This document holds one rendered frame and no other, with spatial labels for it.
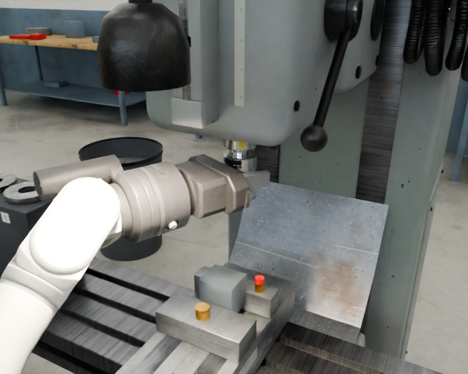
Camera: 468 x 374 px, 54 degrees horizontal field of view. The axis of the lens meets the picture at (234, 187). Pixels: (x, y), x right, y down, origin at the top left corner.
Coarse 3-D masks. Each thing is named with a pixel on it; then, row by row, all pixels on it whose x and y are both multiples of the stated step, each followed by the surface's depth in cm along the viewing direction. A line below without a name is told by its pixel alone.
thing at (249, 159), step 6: (228, 150) 65; (252, 150) 65; (228, 156) 62; (234, 156) 62; (240, 156) 62; (246, 156) 62; (252, 156) 62; (228, 162) 62; (234, 162) 62; (240, 162) 62; (246, 162) 62; (252, 162) 62
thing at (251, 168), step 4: (256, 160) 64; (228, 164) 63; (252, 164) 63; (256, 164) 64; (236, 168) 62; (240, 168) 62; (244, 168) 62; (248, 168) 62; (252, 168) 63; (244, 172) 62; (252, 192) 64; (252, 196) 65; (252, 200) 65
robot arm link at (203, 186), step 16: (192, 160) 63; (208, 160) 63; (160, 176) 54; (176, 176) 55; (192, 176) 58; (208, 176) 58; (224, 176) 58; (240, 176) 59; (160, 192) 53; (176, 192) 54; (192, 192) 57; (208, 192) 57; (224, 192) 58; (240, 192) 58; (160, 208) 53; (176, 208) 55; (192, 208) 58; (208, 208) 58; (224, 208) 59; (240, 208) 59; (160, 224) 54; (176, 224) 55
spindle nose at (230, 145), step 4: (224, 140) 62; (228, 140) 61; (232, 140) 61; (224, 144) 62; (228, 144) 61; (232, 144) 61; (236, 144) 61; (244, 144) 61; (248, 144) 61; (252, 144) 61; (228, 148) 62; (232, 148) 61; (236, 148) 61; (240, 148) 61; (244, 148) 61; (248, 148) 61; (252, 148) 62
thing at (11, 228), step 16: (0, 176) 99; (0, 192) 93; (16, 192) 91; (32, 192) 91; (0, 208) 88; (16, 208) 87; (32, 208) 87; (0, 224) 90; (16, 224) 88; (32, 224) 87; (0, 240) 92; (16, 240) 90; (0, 256) 94; (0, 272) 97
